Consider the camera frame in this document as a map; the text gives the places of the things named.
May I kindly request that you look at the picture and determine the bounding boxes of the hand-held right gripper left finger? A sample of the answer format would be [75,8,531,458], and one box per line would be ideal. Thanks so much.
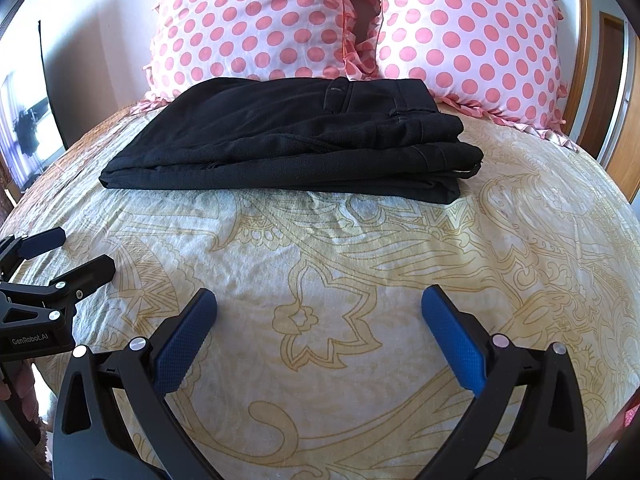
[52,287,221,480]

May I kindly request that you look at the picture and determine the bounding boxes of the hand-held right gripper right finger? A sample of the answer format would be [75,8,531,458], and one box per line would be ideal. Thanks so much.
[420,285,588,480]

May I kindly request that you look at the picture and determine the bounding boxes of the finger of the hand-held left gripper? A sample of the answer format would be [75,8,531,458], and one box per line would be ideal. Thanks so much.
[30,254,117,312]
[0,226,67,281]

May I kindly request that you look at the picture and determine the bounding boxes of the black pants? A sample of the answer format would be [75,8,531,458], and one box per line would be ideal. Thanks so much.
[99,77,485,206]

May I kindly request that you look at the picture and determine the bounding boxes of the person's left hand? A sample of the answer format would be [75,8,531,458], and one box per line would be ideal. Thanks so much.
[0,360,38,423]

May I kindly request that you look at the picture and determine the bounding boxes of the flat screen television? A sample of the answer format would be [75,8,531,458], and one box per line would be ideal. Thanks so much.
[0,20,68,191]

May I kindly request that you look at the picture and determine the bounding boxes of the bed with patterned bedspread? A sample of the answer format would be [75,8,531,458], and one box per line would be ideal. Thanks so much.
[0,100,640,480]

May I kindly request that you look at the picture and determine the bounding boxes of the pink polka dot pillow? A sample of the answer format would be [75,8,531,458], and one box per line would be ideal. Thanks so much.
[350,0,581,153]
[142,0,383,106]

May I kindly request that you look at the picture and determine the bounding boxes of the wooden headboard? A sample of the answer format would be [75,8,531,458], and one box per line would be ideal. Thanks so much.
[560,0,593,146]

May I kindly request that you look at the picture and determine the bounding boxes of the wooden wardrobe door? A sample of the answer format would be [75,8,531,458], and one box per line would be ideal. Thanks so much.
[592,10,640,201]

